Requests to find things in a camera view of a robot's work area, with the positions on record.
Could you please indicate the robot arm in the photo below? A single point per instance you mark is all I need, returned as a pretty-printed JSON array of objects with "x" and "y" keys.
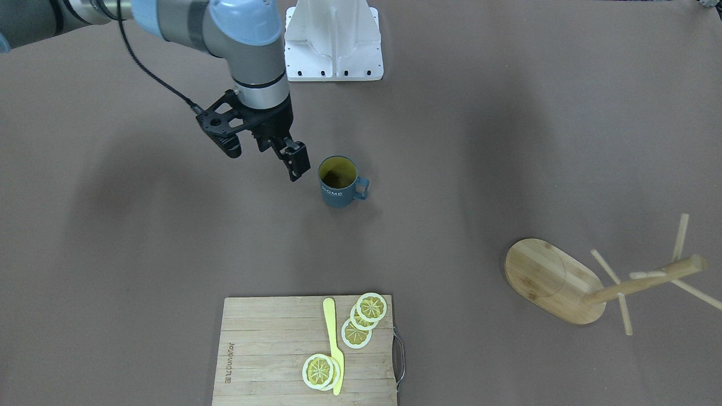
[{"x": 246, "y": 34}]

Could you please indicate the yellow plastic knife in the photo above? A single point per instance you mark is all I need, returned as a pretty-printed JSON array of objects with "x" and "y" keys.
[{"x": 329, "y": 313}]

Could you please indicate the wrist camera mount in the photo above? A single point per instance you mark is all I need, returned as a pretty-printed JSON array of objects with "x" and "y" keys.
[{"x": 222, "y": 121}]

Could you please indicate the bamboo cutting board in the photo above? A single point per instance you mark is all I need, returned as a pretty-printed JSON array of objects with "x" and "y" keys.
[{"x": 264, "y": 342}]

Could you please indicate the white pedestal column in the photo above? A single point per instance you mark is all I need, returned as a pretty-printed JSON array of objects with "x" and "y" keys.
[{"x": 333, "y": 41}]

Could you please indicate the blue mug yellow inside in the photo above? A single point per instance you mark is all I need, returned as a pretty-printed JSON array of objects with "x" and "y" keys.
[{"x": 340, "y": 182}]

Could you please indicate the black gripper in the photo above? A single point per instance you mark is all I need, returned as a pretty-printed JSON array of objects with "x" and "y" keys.
[{"x": 274, "y": 123}]

